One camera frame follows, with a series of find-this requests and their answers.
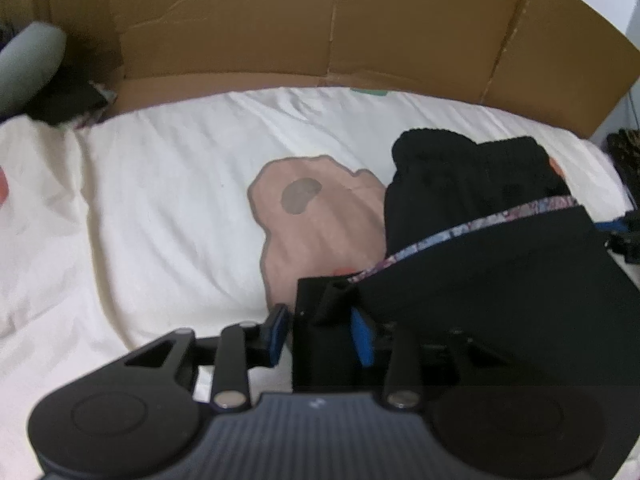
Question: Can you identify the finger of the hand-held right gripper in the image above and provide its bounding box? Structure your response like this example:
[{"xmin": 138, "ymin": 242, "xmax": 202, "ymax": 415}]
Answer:
[{"xmin": 597, "ymin": 209, "xmax": 640, "ymax": 257}]

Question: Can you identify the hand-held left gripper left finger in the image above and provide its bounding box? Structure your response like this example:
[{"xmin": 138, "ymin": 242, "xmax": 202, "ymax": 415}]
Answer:
[{"xmin": 122, "ymin": 304, "xmax": 291, "ymax": 412}]

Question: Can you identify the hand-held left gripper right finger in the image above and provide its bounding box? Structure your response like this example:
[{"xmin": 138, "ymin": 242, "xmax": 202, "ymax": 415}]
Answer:
[{"xmin": 349, "ymin": 307, "xmax": 477, "ymax": 411}]

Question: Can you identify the black garment with bear print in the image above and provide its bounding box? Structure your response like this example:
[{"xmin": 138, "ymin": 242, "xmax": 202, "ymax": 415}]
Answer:
[{"xmin": 291, "ymin": 197, "xmax": 640, "ymax": 397}]

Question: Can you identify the black knitted garment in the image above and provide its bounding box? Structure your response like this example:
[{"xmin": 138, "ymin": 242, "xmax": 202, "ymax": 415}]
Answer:
[{"xmin": 382, "ymin": 129, "xmax": 574, "ymax": 262}]

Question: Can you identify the leopard print cloth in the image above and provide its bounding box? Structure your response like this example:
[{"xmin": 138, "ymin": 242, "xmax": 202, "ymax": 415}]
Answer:
[{"xmin": 604, "ymin": 129, "xmax": 640, "ymax": 197}]

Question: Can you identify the bear printed white bed sheet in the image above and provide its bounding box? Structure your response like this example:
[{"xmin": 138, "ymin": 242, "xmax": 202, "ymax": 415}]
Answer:
[{"xmin": 0, "ymin": 85, "xmax": 640, "ymax": 480}]

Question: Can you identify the dark cloth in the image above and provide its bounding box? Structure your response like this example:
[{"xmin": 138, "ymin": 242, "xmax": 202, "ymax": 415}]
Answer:
[{"xmin": 24, "ymin": 77, "xmax": 119, "ymax": 129}]

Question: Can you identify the grey neck pillow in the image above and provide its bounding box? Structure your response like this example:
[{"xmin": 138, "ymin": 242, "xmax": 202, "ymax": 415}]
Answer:
[{"xmin": 0, "ymin": 20, "xmax": 69, "ymax": 122}]

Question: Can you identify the brown cardboard wall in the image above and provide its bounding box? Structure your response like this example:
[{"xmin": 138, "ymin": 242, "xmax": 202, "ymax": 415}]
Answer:
[{"xmin": 0, "ymin": 0, "xmax": 640, "ymax": 139}]

